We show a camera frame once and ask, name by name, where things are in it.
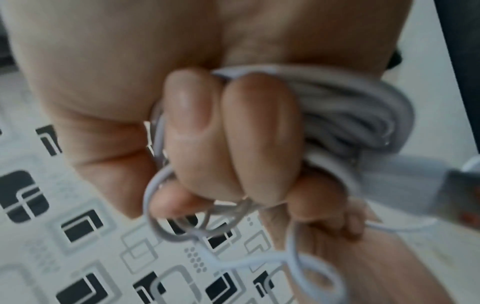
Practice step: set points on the person's right hand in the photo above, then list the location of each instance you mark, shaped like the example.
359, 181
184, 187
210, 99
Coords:
150, 59

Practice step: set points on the person's left hand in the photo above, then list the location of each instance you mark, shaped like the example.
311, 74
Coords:
356, 267

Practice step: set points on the white low table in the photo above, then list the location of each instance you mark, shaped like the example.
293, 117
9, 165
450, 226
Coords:
431, 267

